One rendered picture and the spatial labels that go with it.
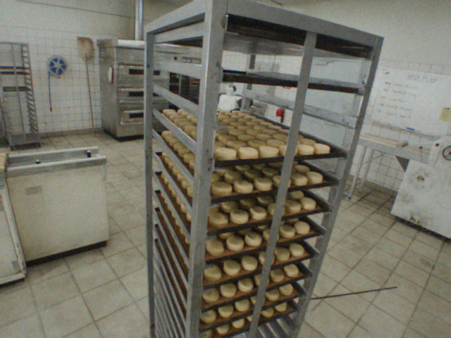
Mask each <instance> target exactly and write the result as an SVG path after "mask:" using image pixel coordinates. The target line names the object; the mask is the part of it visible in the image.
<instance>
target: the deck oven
mask: <svg viewBox="0 0 451 338"><path fill-rule="evenodd" d="M97 47H99V83H100V99H101V126H102V127H103V128H104V132H105V133H106V134H108V135H109V136H111V137H113V138H114V139H115V140H117V141H118V142H124V141H130V140H137V139H144V41H138V40H131V39H120V38H113V39H97ZM189 53H190V48H189V47H187V46H177V45H172V44H154V60H158V61H171V62H179V63H182V55H183V54H189ZM112 64H113V66H112ZM111 66H112V69H113V70H112V83H110V82H109V68H110V67H111ZM153 84H155V85H157V86H159V87H161V88H163V89H166V90H168V91H170V92H172V93H174V94H177V95H178V96H180V84H181V74H177V73H172V72H168V71H165V70H159V69H156V68H154V72H153ZM153 107H154V108H155V109H156V110H165V109H171V110H174V111H178V110H180V108H179V107H177V106H176V105H174V104H172V103H171V102H169V101H167V100H166V99H164V98H163V97H161V96H159V95H158V94H156V93H154V92H153ZM152 128H153V129H154V130H155V132H164V131H170V130H169V129H168V128H167V127H165V126H164V125H163V124H162V123H161V122H160V121H159V120H158V119H157V118H156V117H155V116H154V115H153V119H152Z"/></svg>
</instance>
